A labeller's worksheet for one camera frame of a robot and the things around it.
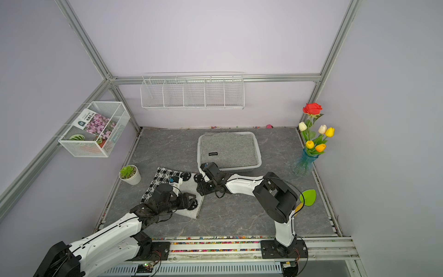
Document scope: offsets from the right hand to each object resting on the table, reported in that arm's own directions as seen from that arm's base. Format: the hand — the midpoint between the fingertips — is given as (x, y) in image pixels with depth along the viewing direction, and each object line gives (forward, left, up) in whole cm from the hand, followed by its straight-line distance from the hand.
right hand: (200, 187), depth 89 cm
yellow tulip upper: (+14, -61, +27) cm, 68 cm away
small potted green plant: (+5, +37, +5) cm, 37 cm away
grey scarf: (+20, -15, +7) cm, 25 cm away
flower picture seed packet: (+16, +44, +32) cm, 56 cm away
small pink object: (+49, -45, -4) cm, 66 cm away
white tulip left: (+20, -51, +25) cm, 60 cm away
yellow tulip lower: (+7, -50, +26) cm, 57 cm away
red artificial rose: (+23, -53, +33) cm, 67 cm away
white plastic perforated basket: (+7, -18, +6) cm, 21 cm away
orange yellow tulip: (+5, -53, +27) cm, 60 cm away
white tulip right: (+16, -58, +27) cm, 66 cm away
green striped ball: (+8, +48, +31) cm, 58 cm away
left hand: (-7, +3, +3) cm, 8 cm away
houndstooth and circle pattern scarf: (+7, +21, 0) cm, 22 cm away
